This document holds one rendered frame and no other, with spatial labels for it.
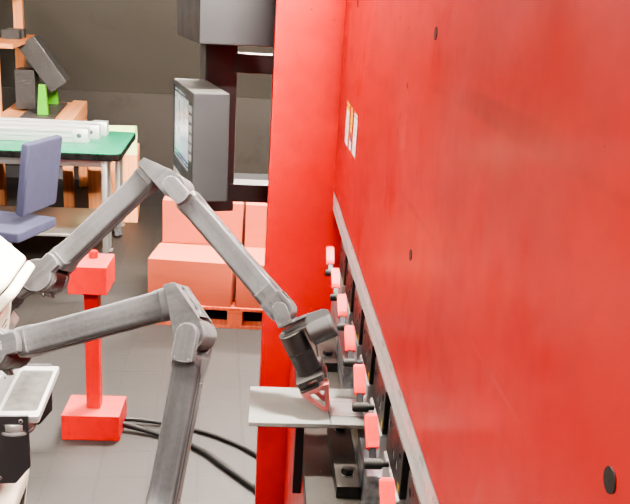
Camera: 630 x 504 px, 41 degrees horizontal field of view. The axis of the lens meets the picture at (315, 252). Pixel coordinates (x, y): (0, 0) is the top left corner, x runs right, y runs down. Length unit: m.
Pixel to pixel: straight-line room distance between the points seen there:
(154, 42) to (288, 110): 6.10
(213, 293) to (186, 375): 3.47
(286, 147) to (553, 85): 1.98
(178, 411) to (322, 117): 1.35
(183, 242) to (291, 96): 2.77
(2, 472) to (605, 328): 1.54
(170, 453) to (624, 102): 1.14
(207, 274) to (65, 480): 1.77
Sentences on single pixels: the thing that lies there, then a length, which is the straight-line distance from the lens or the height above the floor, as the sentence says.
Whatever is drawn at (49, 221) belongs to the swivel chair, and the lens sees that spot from 5.54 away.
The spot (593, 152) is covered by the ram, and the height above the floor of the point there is 1.82.
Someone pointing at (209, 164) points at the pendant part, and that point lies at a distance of 2.79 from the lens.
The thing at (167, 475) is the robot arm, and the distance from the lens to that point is 1.55.
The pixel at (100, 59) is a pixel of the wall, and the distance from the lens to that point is 8.74.
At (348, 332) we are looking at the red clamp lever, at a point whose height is 1.23.
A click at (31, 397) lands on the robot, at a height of 1.04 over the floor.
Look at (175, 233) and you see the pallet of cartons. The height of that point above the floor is 0.46.
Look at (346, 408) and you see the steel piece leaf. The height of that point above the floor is 1.00.
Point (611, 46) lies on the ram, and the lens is 0.62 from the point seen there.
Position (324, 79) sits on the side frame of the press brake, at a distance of 2.63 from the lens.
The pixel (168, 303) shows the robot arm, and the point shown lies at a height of 1.37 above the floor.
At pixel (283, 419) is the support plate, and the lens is 1.92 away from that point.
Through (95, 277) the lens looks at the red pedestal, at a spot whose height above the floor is 0.76.
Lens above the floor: 1.91
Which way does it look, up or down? 17 degrees down
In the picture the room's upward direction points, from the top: 3 degrees clockwise
